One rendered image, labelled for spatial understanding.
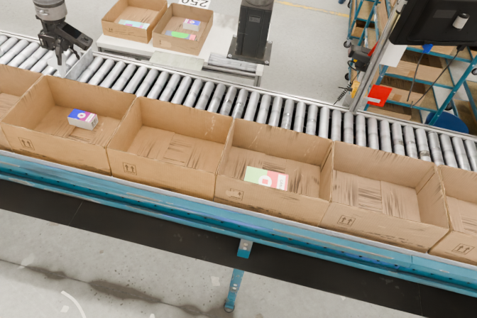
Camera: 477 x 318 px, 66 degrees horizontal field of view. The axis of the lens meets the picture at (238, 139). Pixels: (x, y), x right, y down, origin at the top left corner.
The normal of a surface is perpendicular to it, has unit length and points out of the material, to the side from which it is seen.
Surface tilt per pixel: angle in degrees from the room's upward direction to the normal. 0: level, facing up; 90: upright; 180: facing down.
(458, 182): 89
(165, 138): 2
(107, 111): 89
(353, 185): 1
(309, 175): 0
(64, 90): 90
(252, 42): 90
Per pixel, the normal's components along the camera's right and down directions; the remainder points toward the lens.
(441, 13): 0.13, 0.78
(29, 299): 0.11, -0.68
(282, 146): -0.21, 0.70
